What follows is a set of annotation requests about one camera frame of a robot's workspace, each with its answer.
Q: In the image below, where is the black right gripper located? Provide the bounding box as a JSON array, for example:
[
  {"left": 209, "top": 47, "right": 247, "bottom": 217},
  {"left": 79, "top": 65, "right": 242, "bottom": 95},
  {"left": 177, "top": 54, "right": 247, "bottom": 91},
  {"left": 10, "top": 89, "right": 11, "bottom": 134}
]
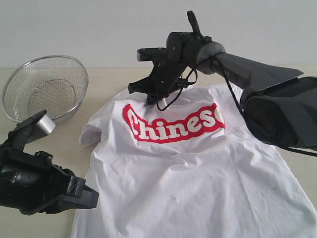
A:
[{"left": 127, "top": 32, "right": 198, "bottom": 105}]

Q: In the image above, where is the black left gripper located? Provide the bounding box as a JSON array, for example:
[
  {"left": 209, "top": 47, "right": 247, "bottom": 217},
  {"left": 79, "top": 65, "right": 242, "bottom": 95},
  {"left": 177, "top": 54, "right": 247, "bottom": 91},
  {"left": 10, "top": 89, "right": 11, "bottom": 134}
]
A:
[{"left": 0, "top": 147, "right": 99, "bottom": 215}]

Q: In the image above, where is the white t-shirt red lettering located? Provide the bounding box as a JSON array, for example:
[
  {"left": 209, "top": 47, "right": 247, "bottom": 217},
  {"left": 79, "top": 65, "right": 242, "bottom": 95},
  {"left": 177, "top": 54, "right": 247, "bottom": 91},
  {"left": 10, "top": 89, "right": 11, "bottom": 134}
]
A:
[{"left": 71, "top": 85, "right": 317, "bottom": 238}]

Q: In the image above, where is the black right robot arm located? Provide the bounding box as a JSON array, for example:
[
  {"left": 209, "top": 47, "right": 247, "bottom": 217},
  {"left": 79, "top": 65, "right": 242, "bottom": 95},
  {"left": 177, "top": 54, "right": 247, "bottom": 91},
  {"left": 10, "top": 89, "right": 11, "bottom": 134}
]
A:
[{"left": 128, "top": 11, "right": 317, "bottom": 154}]

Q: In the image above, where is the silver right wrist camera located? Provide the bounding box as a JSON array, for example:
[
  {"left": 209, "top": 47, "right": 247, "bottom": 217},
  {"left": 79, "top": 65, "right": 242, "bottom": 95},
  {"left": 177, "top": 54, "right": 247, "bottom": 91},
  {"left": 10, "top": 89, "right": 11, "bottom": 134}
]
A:
[{"left": 137, "top": 47, "right": 167, "bottom": 62}]

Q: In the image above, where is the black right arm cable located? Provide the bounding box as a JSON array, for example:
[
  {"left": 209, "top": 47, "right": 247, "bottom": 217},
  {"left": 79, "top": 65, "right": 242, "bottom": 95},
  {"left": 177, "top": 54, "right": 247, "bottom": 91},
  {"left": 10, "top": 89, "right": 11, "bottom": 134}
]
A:
[{"left": 156, "top": 56, "right": 317, "bottom": 158}]

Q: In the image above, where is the metal wire mesh basket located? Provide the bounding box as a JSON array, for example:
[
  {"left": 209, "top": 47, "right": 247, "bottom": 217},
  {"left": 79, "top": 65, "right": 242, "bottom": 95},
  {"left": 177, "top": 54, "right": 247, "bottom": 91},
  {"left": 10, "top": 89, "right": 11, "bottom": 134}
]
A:
[{"left": 1, "top": 55, "right": 89, "bottom": 124}]

